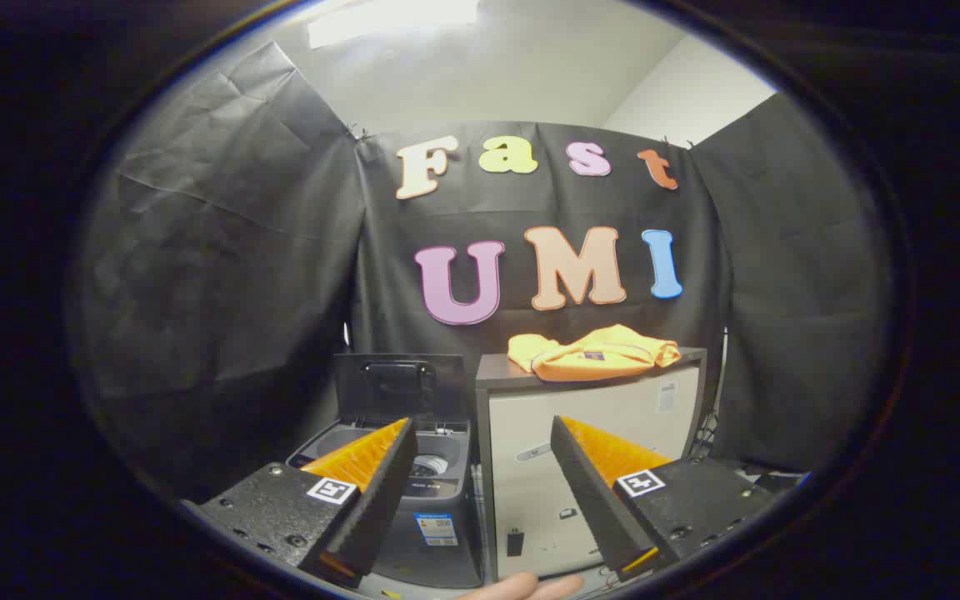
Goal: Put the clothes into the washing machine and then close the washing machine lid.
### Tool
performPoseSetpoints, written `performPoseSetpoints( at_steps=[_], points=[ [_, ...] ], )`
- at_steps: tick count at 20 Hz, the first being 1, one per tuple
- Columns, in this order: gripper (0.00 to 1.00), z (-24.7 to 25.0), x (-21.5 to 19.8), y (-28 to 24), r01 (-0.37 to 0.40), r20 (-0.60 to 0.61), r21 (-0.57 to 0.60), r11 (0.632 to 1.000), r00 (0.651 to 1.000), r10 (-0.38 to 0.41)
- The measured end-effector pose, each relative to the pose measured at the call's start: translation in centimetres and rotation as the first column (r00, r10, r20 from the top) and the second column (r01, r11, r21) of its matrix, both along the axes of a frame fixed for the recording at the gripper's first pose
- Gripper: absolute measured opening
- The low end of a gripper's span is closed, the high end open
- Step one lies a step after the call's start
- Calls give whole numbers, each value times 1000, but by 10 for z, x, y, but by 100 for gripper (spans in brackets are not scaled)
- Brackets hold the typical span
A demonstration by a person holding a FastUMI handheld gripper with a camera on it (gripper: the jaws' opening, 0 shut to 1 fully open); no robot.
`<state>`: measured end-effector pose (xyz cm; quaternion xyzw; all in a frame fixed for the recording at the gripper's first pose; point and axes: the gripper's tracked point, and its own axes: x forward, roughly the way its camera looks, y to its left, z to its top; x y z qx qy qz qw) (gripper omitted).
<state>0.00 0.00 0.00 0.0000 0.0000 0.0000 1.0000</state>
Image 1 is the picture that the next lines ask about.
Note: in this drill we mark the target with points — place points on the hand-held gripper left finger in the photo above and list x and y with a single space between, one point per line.
380 500

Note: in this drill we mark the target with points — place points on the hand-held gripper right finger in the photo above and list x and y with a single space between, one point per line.
592 500

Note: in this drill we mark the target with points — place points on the grey washing machine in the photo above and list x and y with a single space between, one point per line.
417 562

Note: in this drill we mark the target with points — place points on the orange shirt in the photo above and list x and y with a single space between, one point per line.
613 342

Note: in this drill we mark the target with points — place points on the white cabinet with dark top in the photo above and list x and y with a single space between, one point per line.
530 417

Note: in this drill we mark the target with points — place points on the small black box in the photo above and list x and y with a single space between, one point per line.
776 482

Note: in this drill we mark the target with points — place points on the black backdrop cloth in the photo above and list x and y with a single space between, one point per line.
238 250

